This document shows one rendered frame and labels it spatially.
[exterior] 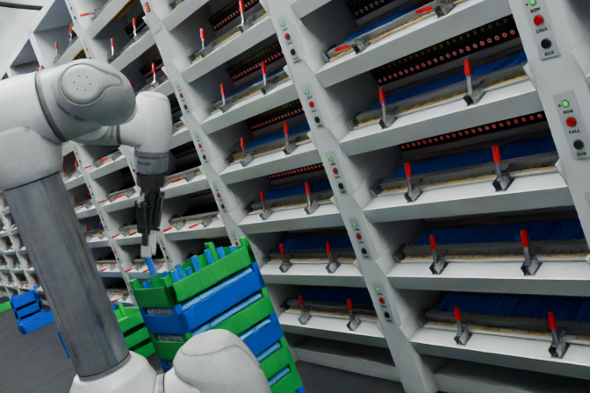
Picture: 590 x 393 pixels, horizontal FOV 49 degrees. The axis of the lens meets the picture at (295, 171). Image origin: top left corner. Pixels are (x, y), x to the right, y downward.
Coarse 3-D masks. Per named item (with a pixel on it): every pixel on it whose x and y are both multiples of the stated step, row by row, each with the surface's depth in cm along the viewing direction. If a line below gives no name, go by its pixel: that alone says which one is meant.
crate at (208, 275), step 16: (240, 240) 187; (240, 256) 185; (208, 272) 177; (224, 272) 180; (144, 288) 185; (160, 288) 170; (176, 288) 170; (192, 288) 173; (144, 304) 180; (160, 304) 173; (176, 304) 169
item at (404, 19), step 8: (456, 0) 131; (400, 16) 145; (408, 16) 141; (416, 16) 140; (424, 16) 136; (384, 24) 150; (392, 24) 146; (400, 24) 144; (408, 24) 140; (368, 32) 153; (376, 32) 151; (384, 32) 149; (352, 40) 158; (336, 56) 162
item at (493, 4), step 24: (408, 0) 156; (480, 0) 121; (504, 0) 117; (360, 24) 171; (432, 24) 131; (456, 24) 127; (480, 24) 124; (384, 48) 144; (408, 48) 140; (336, 72) 160; (360, 72) 154
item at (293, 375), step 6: (288, 366) 190; (294, 366) 191; (294, 372) 190; (282, 378) 187; (288, 378) 189; (294, 378) 190; (276, 384) 185; (282, 384) 187; (288, 384) 188; (294, 384) 190; (300, 384) 191; (276, 390) 185; (282, 390) 186; (288, 390) 188; (294, 390) 189
